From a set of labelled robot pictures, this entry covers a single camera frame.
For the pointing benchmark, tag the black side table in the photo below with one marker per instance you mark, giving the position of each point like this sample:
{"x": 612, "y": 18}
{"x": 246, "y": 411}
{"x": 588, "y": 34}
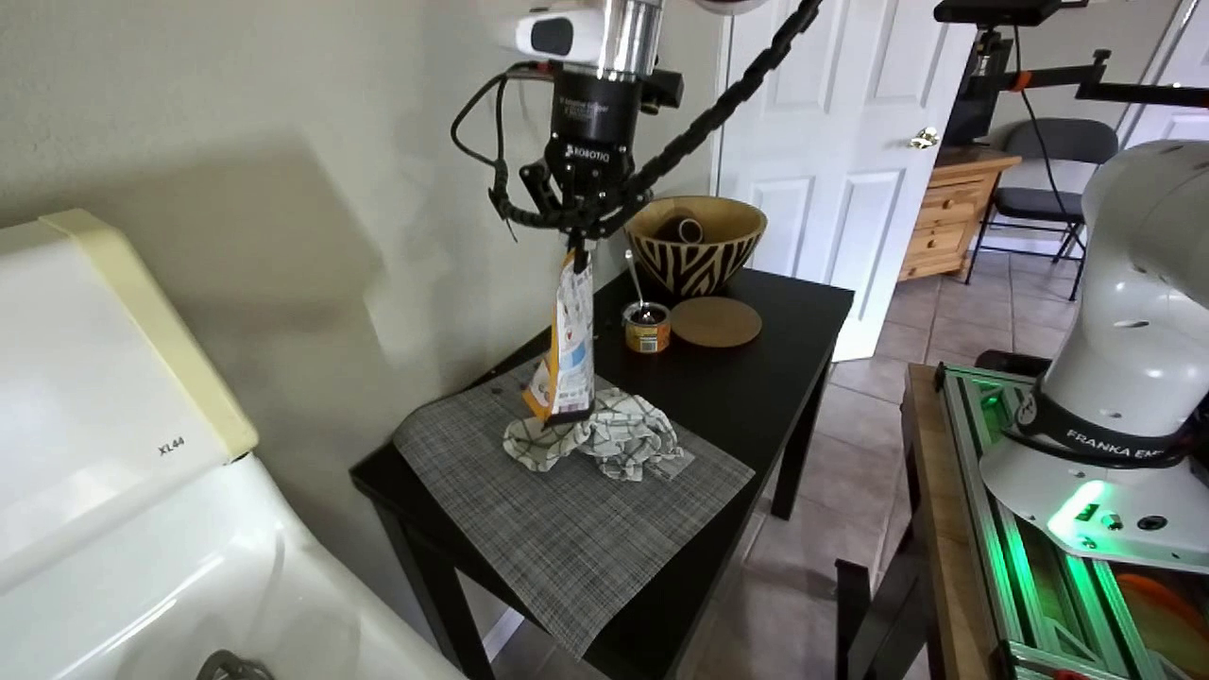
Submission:
{"x": 758, "y": 378}

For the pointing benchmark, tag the metal spoon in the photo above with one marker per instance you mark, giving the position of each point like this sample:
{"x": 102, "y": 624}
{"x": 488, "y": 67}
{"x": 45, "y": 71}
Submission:
{"x": 634, "y": 279}

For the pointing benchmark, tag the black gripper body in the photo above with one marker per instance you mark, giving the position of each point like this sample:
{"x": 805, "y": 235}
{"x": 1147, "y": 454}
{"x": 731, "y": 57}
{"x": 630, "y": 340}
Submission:
{"x": 598, "y": 114}

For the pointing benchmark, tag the dark cup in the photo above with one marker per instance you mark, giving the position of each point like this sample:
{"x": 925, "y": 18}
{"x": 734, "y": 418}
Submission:
{"x": 685, "y": 232}

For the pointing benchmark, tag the orange and white bag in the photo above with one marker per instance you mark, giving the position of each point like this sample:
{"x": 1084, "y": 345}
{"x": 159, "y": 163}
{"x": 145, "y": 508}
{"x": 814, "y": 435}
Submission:
{"x": 567, "y": 354}

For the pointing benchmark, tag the crumpled patterned cloth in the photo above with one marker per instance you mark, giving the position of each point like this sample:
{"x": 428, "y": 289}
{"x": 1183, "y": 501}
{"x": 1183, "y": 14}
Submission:
{"x": 630, "y": 440}

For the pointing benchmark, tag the grey woven placemat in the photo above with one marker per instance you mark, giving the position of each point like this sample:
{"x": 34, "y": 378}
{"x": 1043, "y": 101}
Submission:
{"x": 567, "y": 541}

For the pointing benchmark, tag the white gas stove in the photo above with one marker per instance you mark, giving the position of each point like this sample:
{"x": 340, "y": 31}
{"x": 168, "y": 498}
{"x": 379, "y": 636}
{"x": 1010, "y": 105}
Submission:
{"x": 127, "y": 503}

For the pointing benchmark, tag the metal door knob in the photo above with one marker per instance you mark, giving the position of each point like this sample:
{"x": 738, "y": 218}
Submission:
{"x": 927, "y": 136}

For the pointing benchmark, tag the black folding chair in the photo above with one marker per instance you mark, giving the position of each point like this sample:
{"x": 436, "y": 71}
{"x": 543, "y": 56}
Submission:
{"x": 1061, "y": 146}

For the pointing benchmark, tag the wooden drawer dresser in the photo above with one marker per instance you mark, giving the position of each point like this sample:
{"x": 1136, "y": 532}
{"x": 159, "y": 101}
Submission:
{"x": 948, "y": 222}

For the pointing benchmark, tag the round cork coaster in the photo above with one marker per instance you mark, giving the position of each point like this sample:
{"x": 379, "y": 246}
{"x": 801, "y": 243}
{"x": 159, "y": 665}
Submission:
{"x": 717, "y": 321}

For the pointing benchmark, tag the wooden zebra pattern bowl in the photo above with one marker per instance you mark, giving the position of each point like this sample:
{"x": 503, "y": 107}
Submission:
{"x": 700, "y": 267}

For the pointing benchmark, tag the white panel door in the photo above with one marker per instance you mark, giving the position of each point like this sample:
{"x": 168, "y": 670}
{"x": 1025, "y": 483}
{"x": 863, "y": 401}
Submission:
{"x": 845, "y": 153}

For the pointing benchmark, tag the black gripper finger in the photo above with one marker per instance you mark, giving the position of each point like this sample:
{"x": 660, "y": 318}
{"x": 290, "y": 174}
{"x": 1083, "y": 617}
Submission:
{"x": 551, "y": 189}
{"x": 610, "y": 189}

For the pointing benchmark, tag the black camera boom stand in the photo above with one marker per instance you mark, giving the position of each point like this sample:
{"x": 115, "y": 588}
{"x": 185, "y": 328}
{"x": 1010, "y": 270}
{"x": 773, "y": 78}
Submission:
{"x": 995, "y": 62}

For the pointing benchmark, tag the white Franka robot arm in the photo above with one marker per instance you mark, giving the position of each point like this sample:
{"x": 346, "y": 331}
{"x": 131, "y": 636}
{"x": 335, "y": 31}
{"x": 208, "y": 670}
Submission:
{"x": 1136, "y": 328}

